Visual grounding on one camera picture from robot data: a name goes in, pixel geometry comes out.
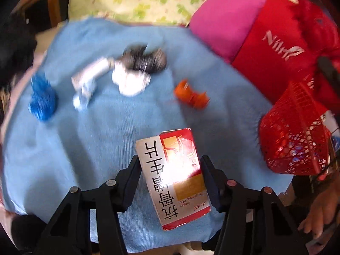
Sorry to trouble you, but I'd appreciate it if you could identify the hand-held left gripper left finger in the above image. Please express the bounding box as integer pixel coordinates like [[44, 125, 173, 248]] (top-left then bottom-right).
[[38, 154, 144, 255]]

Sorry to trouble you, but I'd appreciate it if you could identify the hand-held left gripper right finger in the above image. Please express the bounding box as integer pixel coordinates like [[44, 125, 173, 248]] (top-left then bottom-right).
[[200, 155, 310, 255]]

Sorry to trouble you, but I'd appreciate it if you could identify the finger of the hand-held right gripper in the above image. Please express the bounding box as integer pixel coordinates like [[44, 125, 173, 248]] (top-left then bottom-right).
[[317, 56, 340, 100]]

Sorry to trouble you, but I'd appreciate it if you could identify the red white medicine box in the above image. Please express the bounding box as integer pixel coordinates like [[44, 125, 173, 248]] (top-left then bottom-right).
[[135, 127, 211, 231]]

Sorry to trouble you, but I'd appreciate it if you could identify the red mesh basket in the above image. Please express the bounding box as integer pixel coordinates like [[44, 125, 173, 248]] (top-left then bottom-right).
[[259, 81, 332, 176]]

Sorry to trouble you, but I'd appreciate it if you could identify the orange wrapper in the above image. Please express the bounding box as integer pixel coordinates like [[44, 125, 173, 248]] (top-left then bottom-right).
[[173, 79, 210, 109]]

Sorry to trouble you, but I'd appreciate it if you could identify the white paper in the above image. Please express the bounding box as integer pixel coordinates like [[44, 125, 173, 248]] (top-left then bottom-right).
[[112, 61, 152, 97]]

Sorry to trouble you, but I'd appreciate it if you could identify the blue wrapper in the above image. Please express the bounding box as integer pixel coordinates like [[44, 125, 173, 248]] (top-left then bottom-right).
[[28, 73, 57, 121]]

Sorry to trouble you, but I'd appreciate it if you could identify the person's right hand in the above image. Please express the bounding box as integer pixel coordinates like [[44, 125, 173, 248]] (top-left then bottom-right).
[[297, 188, 340, 241]]

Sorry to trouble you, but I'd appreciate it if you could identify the red fuzzy cloth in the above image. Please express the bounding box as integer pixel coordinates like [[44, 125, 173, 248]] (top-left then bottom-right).
[[292, 0, 340, 112]]

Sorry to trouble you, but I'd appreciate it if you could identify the white blue packet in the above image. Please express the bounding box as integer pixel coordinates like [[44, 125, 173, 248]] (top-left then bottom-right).
[[320, 110, 340, 154]]

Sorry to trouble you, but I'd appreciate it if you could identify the red cloth bag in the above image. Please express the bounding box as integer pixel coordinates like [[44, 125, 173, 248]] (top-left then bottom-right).
[[232, 0, 322, 105]]

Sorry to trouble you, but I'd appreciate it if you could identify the blue knit blanket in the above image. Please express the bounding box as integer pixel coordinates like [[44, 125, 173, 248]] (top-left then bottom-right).
[[0, 16, 293, 247]]

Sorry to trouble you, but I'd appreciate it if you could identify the white purple medicine box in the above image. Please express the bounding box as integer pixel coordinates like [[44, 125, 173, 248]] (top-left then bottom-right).
[[71, 57, 116, 111]]

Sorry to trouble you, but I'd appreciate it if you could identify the pink pillow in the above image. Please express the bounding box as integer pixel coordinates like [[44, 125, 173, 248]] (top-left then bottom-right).
[[188, 0, 266, 63]]

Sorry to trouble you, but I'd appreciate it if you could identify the black crumpled plastic bag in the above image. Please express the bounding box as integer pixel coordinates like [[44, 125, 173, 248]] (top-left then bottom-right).
[[121, 44, 168, 73]]

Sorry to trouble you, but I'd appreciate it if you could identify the black cloth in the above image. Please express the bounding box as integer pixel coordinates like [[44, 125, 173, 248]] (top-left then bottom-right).
[[0, 13, 38, 88]]

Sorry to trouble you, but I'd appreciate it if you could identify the green clover print pillow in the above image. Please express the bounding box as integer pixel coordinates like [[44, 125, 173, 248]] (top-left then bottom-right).
[[68, 0, 298, 27]]

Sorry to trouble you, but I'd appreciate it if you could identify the wooden bed frame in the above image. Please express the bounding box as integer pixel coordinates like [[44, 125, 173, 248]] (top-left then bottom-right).
[[16, 0, 71, 28]]

